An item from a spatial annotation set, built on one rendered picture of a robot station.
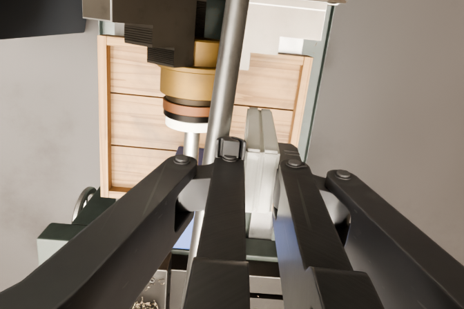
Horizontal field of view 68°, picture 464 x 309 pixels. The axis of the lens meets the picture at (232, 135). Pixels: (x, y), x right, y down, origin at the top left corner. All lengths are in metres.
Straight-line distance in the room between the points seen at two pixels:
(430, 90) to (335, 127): 0.44
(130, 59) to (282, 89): 0.27
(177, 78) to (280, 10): 0.13
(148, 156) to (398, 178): 1.40
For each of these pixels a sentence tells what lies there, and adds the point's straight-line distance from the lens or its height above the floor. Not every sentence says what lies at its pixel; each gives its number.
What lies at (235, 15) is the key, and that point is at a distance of 0.18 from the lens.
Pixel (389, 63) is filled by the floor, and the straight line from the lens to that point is 1.65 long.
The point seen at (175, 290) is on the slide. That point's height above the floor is 0.97.
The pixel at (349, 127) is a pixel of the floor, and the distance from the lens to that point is 1.66.
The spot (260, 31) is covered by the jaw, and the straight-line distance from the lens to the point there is 0.39.
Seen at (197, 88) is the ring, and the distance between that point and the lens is 0.38.
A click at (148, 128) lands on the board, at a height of 0.89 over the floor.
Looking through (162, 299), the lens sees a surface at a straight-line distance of 0.67.
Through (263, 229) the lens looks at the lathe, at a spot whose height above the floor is 0.87.
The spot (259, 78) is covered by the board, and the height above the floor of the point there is 0.88.
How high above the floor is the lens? 1.49
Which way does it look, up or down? 71 degrees down
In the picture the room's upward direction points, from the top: 178 degrees clockwise
